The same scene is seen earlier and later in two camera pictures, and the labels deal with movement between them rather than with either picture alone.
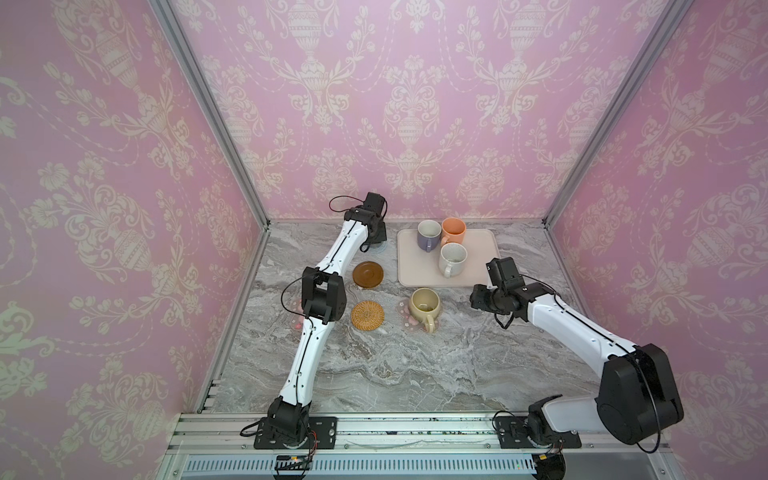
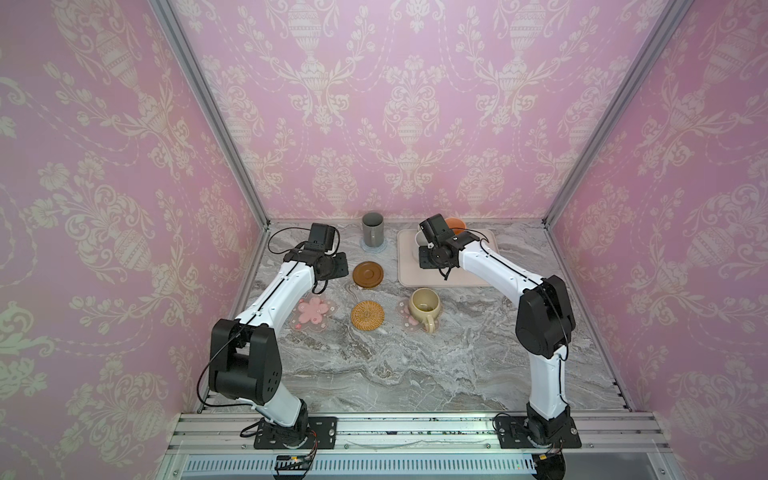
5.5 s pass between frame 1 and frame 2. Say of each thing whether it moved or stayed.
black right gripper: moved
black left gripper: moved
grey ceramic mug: stayed
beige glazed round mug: stayed
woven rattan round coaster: stayed
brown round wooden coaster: stayed
